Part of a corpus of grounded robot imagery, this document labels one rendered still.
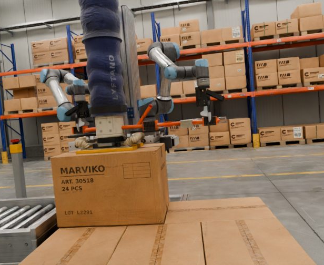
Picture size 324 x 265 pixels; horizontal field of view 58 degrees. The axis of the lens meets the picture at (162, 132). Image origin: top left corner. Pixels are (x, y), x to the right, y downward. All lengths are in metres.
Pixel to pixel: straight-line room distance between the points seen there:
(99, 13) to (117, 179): 0.93
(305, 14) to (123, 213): 8.50
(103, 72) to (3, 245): 1.06
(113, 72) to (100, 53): 0.13
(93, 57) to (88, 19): 0.21
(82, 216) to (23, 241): 0.31
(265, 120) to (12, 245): 9.18
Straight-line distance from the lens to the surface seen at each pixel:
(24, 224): 2.04
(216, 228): 1.55
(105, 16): 1.79
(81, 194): 1.71
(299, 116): 10.45
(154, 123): 1.70
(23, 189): 2.67
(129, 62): 2.42
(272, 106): 10.25
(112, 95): 1.71
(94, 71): 1.75
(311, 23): 9.48
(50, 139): 10.19
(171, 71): 1.72
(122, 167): 1.60
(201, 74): 1.71
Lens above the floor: 1.12
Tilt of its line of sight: 3 degrees down
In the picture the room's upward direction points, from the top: 5 degrees counter-clockwise
